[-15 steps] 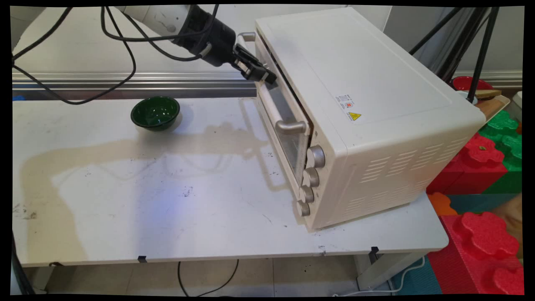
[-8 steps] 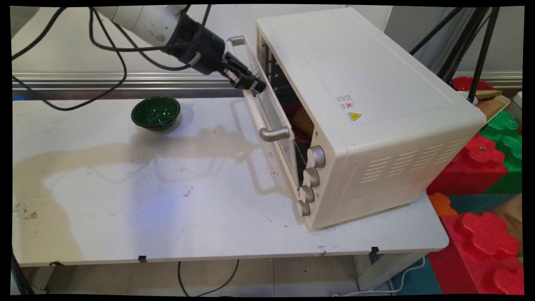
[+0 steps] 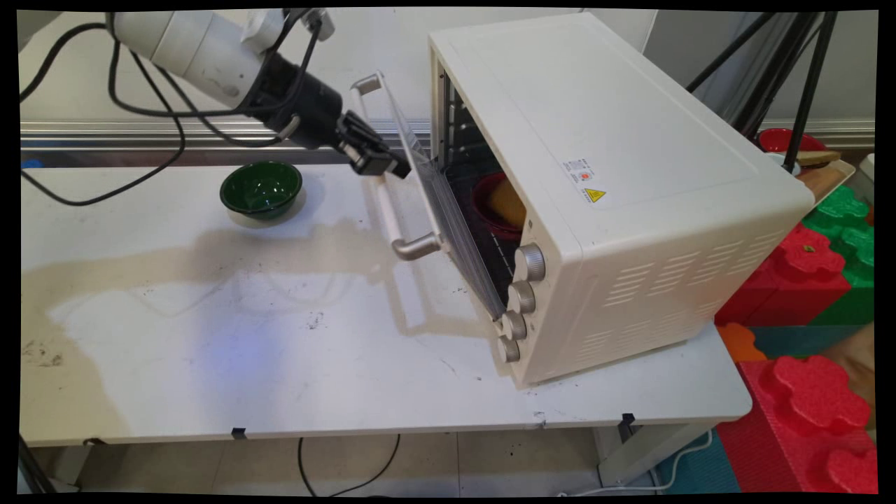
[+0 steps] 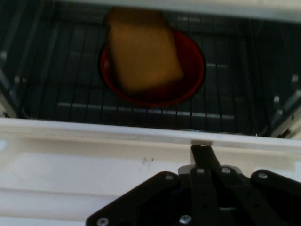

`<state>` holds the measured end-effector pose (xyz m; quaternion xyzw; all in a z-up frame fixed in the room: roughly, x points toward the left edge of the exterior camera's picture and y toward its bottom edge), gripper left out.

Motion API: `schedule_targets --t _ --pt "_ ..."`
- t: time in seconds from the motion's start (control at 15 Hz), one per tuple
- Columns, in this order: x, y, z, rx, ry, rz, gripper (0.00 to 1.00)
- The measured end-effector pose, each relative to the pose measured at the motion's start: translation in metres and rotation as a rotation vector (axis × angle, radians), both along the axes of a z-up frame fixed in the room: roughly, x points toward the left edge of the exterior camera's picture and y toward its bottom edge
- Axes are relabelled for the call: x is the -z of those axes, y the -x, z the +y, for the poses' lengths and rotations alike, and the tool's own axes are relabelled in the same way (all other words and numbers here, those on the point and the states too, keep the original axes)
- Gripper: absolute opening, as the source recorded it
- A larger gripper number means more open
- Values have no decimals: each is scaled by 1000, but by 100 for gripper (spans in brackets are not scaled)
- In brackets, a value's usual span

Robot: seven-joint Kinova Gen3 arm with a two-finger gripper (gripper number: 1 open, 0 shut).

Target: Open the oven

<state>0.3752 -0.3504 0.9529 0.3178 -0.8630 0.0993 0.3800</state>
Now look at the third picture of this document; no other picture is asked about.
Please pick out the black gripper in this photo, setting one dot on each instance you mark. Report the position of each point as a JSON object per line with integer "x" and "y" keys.
{"x": 308, "y": 112}

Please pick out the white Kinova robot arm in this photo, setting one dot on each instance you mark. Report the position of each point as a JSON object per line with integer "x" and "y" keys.
{"x": 196, "y": 49}

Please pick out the dark green bowl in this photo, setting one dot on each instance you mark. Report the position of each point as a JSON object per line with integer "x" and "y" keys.
{"x": 260, "y": 192}

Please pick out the red bowl with bread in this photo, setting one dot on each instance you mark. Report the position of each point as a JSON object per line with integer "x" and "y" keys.
{"x": 483, "y": 206}

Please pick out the yellow bread piece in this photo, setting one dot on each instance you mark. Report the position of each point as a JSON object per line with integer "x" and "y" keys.
{"x": 507, "y": 203}

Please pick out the large silver oven knob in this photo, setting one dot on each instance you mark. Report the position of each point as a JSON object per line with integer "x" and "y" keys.
{"x": 530, "y": 262}

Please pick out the white label sticker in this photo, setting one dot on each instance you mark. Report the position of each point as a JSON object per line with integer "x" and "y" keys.
{"x": 579, "y": 171}

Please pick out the yellow warning sticker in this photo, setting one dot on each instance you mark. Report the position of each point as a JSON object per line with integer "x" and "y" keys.
{"x": 595, "y": 195}

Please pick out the cream toaster oven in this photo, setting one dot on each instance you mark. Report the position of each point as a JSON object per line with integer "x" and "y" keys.
{"x": 630, "y": 175}

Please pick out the white table leg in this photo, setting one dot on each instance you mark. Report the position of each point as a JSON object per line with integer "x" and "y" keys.
{"x": 644, "y": 455}

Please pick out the orange foam piece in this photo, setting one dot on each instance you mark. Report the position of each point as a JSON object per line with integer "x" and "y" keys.
{"x": 738, "y": 341}

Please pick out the red foam block with stain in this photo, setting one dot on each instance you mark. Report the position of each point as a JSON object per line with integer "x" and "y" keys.
{"x": 784, "y": 287}

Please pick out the black tripod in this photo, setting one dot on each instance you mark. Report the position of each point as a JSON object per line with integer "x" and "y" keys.
{"x": 808, "y": 84}

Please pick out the wooden block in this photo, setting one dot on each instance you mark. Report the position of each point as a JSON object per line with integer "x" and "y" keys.
{"x": 819, "y": 157}

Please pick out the wooden tray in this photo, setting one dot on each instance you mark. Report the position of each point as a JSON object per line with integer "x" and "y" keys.
{"x": 822, "y": 178}

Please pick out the teal foam mat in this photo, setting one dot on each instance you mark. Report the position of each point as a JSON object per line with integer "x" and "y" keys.
{"x": 787, "y": 339}

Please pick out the green foam block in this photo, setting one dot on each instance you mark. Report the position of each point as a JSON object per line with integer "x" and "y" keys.
{"x": 850, "y": 210}

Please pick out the large red foam block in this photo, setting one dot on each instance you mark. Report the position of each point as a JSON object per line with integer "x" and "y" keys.
{"x": 805, "y": 427}

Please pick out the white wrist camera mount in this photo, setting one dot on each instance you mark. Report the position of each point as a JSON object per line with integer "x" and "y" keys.
{"x": 262, "y": 24}

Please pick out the aluminium rail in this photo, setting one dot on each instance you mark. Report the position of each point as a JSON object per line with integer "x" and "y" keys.
{"x": 140, "y": 133}

